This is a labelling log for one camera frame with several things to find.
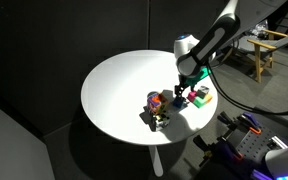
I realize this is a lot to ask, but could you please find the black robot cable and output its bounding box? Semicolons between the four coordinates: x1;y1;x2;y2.
206;63;288;117

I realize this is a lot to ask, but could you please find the wooden chair with grey seat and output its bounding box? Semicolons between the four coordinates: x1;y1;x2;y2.
221;27;288;84

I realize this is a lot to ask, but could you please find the green block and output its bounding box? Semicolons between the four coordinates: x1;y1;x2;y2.
192;97;208;109

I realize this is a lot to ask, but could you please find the black white checkered cube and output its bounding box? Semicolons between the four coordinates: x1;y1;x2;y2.
153;113;172;132

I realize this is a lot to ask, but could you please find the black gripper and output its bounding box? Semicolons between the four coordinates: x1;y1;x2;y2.
173;73;199;99

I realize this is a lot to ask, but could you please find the black perforated breadboard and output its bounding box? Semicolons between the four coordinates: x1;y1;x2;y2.
229;126;287;180

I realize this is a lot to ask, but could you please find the multicoloured patterned cube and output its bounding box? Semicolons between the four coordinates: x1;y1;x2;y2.
146;92;170;117

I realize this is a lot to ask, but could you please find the clear plastic bag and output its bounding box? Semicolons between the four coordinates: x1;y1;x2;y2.
248;22;269;38

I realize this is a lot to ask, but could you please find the aluminium rail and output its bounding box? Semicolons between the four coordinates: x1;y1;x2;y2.
268;134;288;151

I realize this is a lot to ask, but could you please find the pink block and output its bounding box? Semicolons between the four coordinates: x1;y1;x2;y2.
186;90;199;103

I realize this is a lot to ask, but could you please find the orange yellow block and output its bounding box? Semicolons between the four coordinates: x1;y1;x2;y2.
203;93;214;104

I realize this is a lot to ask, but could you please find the white table pedestal leg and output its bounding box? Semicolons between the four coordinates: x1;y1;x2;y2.
147;144;165;178

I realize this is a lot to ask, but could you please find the grey flat panel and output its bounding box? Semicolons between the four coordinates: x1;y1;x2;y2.
0;96;56;180

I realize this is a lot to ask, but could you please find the purple black bar clamp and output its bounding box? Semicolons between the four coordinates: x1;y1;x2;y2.
192;134;246;168
216;110;263;136

